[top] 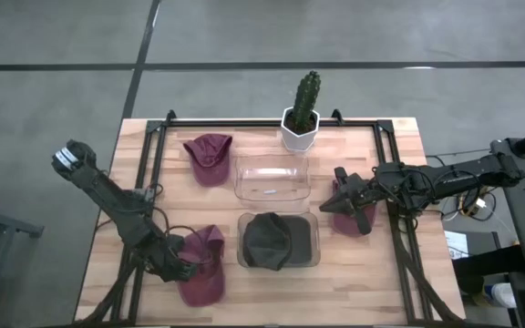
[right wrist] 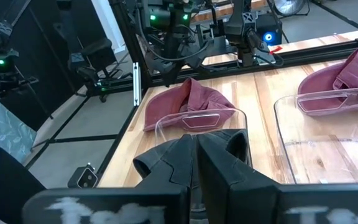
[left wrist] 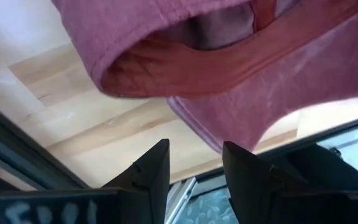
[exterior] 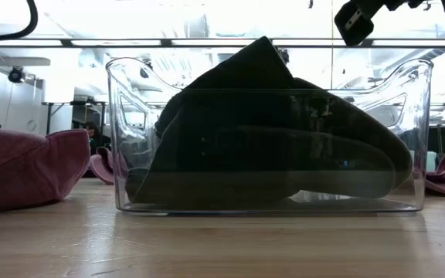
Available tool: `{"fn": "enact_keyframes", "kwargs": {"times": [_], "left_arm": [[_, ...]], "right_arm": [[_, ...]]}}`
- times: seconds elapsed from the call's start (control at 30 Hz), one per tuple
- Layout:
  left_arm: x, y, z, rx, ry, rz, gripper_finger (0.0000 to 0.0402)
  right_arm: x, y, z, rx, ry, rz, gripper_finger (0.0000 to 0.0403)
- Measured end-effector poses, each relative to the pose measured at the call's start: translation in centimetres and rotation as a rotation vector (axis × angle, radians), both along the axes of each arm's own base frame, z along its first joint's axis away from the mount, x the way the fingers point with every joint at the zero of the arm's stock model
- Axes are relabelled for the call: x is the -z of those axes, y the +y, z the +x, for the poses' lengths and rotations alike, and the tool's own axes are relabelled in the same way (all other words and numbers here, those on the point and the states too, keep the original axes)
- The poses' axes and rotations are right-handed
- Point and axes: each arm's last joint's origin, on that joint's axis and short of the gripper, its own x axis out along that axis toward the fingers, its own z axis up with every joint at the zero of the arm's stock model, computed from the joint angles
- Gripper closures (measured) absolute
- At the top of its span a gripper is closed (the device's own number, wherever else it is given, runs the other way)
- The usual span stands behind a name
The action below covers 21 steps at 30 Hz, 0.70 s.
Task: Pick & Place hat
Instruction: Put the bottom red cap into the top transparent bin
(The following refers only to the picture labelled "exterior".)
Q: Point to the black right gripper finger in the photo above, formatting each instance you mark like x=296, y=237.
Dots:
x=355, y=27

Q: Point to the dark green baseball cap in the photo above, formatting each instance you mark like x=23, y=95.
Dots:
x=265, y=135

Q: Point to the clear plastic storage bin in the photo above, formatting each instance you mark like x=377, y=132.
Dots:
x=419, y=185

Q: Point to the pale green chair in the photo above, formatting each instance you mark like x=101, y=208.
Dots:
x=432, y=162

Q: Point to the person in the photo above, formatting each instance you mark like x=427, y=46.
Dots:
x=96, y=139

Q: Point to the black framed background table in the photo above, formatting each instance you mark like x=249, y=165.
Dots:
x=58, y=103

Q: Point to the black overhead frame beam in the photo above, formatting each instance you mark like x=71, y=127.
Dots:
x=166, y=42

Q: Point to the black dome ceiling camera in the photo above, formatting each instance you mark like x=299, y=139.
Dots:
x=15, y=75
x=144, y=72

